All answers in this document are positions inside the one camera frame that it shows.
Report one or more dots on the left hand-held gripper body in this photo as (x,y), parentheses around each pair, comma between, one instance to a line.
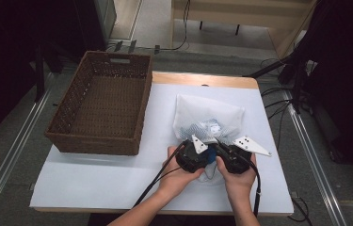
(191,158)

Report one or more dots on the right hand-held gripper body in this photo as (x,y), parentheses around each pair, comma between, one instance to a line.
(235,160)

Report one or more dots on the blue garment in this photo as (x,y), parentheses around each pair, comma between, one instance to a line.
(210,156)

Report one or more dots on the white mesh laundry bag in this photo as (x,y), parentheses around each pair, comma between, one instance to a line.
(207,109)

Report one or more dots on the brown wicker basket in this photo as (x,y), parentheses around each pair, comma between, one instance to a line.
(108,103)

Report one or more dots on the person's right hand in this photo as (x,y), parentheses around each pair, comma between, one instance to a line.
(240,182)

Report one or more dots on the person's left hand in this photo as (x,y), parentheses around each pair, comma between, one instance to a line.
(177,179)

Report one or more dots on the black metal stand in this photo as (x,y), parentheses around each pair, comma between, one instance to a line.
(40,75)
(296,81)

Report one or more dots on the black curtain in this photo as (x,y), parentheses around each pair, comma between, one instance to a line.
(346,78)
(8,47)

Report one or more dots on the light wooden furniture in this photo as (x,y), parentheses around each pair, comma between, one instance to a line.
(221,12)

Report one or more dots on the grey cabinet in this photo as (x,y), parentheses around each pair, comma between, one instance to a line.
(105,19)

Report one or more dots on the metal floor rail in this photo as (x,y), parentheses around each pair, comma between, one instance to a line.
(11,157)
(315,163)

